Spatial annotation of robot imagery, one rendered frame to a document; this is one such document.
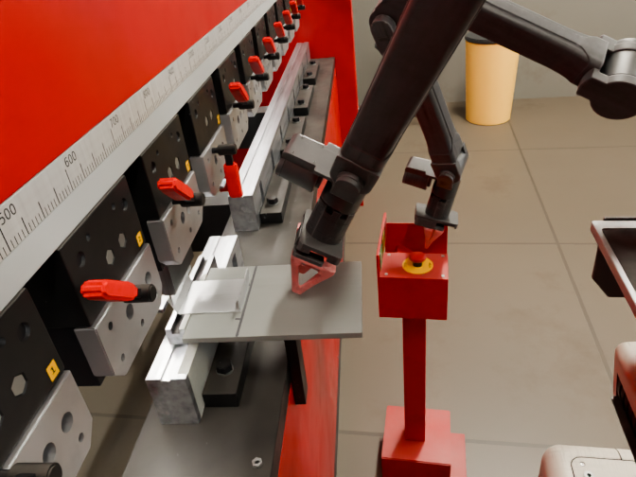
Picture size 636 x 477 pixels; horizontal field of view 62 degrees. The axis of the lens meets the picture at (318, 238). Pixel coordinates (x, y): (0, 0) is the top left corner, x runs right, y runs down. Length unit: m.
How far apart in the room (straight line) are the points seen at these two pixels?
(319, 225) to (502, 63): 3.54
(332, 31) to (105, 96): 2.32
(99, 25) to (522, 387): 1.82
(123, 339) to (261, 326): 0.27
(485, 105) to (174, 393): 3.74
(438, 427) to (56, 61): 1.52
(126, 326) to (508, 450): 1.51
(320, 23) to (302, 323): 2.22
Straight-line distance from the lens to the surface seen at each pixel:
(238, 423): 0.84
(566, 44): 0.94
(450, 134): 1.13
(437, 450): 1.73
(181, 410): 0.85
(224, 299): 0.86
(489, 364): 2.16
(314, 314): 0.80
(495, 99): 4.29
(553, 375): 2.17
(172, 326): 0.84
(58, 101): 0.52
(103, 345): 0.55
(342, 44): 2.87
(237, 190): 0.92
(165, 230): 0.69
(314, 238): 0.76
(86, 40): 0.59
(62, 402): 0.50
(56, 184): 0.50
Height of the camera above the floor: 1.51
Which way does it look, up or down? 31 degrees down
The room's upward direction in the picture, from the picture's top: 7 degrees counter-clockwise
